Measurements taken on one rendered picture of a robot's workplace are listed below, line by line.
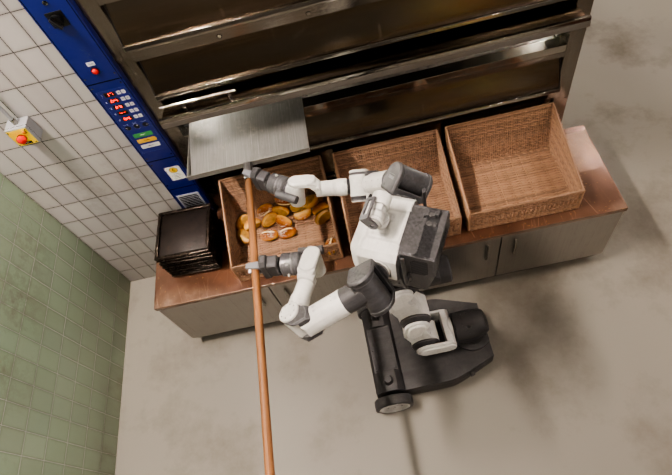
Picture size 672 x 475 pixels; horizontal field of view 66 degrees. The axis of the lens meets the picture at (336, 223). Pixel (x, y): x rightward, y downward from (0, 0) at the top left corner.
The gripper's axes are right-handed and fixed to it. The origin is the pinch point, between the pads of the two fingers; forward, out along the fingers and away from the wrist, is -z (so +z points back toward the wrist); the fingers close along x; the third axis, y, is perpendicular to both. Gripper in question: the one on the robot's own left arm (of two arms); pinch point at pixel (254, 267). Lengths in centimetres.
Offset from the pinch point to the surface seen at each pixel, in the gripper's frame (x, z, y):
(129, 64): -42, -44, 76
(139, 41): -52, -34, 75
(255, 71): -26, 4, 78
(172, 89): -26, -32, 75
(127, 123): -15, -58, 71
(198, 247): 43, -46, 38
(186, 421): 121, -78, -28
